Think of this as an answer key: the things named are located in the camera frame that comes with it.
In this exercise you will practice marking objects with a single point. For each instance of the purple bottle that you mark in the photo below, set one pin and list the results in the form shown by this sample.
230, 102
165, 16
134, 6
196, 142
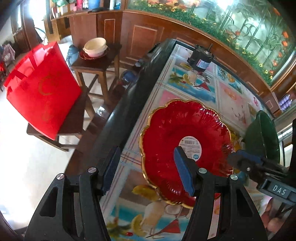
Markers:
284, 99
286, 105

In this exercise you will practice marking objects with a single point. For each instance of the purple bottle left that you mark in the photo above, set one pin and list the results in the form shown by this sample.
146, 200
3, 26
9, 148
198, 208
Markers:
284, 99

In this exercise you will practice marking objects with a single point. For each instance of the blue thermos flask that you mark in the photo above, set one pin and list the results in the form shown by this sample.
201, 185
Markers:
93, 4

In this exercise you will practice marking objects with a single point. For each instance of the dark green plastic bowl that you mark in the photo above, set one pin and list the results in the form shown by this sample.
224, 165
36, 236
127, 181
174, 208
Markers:
261, 138

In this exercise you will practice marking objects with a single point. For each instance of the purple bottle right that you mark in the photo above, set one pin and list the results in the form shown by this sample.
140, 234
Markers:
286, 105

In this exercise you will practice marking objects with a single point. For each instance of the wooden side stool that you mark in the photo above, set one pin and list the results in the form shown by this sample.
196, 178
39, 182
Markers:
108, 63

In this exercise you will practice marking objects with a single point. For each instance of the colourful fruit pattern tablecloth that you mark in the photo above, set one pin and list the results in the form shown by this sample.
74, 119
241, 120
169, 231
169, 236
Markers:
132, 209

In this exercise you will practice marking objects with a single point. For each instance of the wooden chair under bag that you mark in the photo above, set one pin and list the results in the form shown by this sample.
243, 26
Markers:
81, 111

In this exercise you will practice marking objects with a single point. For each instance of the small black electric motor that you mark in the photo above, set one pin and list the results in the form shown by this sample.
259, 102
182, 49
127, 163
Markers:
200, 58

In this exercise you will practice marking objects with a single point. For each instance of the red scalloped glass plate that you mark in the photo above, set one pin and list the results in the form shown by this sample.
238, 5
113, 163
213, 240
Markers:
166, 127

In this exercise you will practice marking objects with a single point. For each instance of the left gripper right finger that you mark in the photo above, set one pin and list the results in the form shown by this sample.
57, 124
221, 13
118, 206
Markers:
238, 216

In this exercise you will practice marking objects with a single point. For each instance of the red gift bag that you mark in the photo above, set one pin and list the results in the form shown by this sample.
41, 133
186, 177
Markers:
42, 89

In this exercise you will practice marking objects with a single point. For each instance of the stacked cream bowls on stool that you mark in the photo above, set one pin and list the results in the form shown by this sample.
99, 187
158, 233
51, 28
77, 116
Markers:
95, 47

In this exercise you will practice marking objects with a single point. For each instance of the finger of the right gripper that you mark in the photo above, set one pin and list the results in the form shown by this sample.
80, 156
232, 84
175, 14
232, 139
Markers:
245, 157
254, 171

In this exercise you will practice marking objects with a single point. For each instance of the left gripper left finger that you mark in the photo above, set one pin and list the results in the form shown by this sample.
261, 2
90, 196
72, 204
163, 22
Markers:
70, 209

